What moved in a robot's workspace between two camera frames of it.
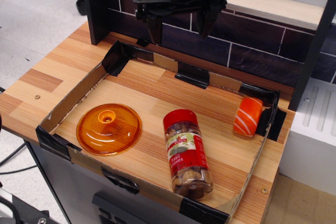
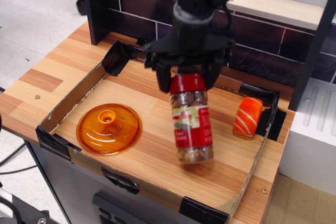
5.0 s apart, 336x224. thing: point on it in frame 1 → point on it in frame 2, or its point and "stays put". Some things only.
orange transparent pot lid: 109,129 stays put
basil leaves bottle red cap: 190,169 → 192,118
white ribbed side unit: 310,156 stays put
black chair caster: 81,4 stays put
